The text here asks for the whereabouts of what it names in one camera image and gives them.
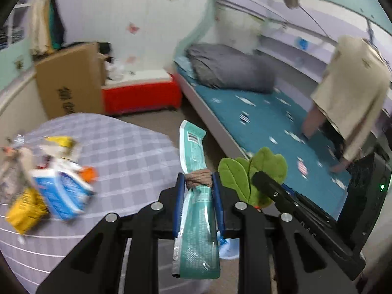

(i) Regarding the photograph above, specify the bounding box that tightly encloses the light blue trash bin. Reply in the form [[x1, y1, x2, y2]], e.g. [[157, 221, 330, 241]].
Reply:
[[218, 236, 242, 260]]

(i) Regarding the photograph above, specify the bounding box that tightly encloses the lilac stepped shelf unit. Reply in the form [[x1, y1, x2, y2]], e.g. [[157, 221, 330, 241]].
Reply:
[[0, 0, 60, 91]]

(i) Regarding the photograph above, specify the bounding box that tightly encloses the brown cardboard box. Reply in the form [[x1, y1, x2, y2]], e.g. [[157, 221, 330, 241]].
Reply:
[[34, 42, 108, 119]]

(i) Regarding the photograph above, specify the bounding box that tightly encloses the green hanging garment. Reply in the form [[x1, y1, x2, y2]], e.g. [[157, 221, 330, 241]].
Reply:
[[49, 6, 62, 49]]

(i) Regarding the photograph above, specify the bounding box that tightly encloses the green plush leaf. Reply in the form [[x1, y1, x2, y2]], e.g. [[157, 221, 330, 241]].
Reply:
[[218, 147, 288, 208]]

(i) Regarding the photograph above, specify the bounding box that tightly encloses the white low cabinet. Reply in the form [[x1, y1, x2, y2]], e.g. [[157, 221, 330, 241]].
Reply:
[[0, 67, 51, 147]]

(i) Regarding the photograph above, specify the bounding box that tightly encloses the orange wrapper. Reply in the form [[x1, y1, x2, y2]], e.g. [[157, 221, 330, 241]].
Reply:
[[80, 166, 98, 182]]

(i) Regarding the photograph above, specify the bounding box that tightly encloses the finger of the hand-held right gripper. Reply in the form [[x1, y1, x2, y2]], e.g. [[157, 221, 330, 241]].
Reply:
[[251, 171, 303, 219]]

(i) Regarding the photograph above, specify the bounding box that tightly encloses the teal snack packet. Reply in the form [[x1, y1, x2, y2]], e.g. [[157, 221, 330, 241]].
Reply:
[[171, 120, 225, 280]]

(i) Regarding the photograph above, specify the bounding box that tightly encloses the cream hanging sweater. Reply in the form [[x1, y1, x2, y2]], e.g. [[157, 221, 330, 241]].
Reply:
[[311, 35, 391, 163]]

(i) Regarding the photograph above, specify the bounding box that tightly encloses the lilac wall shelf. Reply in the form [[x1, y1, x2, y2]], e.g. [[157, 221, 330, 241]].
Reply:
[[256, 21, 333, 82]]

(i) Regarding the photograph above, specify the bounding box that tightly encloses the grey duvet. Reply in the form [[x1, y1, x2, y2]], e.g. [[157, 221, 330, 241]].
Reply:
[[185, 43, 276, 94]]

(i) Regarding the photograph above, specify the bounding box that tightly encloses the black hanging jacket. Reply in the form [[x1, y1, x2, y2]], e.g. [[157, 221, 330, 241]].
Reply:
[[50, 0, 67, 49]]

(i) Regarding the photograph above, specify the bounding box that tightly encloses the grey checkered tablecloth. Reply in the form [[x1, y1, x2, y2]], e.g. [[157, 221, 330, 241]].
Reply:
[[0, 113, 184, 294]]

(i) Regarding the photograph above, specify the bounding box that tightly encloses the red covered low bench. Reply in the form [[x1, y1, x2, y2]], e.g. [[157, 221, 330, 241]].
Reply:
[[101, 70, 183, 116]]

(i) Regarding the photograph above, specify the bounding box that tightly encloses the silver wrapper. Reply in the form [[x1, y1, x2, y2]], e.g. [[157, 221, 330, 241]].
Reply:
[[0, 135, 35, 204]]

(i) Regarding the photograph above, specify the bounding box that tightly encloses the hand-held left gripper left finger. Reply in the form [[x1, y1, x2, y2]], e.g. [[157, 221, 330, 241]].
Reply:
[[35, 173, 187, 294]]

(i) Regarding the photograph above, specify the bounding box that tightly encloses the teal patterned mattress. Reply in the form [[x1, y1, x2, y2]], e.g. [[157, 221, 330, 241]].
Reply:
[[175, 64, 353, 221]]

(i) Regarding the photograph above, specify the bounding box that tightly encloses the cream hanging jacket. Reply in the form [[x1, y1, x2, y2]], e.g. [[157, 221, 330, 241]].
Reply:
[[29, 0, 51, 56]]

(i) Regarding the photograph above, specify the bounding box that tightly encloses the white plastic bag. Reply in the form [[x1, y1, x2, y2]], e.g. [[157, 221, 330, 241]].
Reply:
[[106, 61, 128, 82]]

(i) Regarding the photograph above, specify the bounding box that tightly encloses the blue plaid pillow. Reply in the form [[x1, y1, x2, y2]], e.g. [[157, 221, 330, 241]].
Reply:
[[174, 57, 196, 81]]

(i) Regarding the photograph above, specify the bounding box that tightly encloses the blue white carton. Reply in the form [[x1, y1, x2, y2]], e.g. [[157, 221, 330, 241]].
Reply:
[[31, 162, 96, 221]]

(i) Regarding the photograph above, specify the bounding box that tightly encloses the yellow black wrapper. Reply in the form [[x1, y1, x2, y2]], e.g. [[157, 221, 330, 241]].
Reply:
[[43, 135, 82, 161]]

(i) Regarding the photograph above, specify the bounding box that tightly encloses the yellow snack packet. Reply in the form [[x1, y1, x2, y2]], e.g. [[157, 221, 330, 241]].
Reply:
[[6, 187, 49, 235]]

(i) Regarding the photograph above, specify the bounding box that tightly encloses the brown scrap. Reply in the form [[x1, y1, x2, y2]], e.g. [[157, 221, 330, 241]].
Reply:
[[184, 168, 214, 189]]

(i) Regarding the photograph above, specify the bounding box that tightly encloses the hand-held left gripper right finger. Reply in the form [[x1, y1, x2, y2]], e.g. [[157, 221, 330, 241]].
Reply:
[[212, 171, 359, 294]]

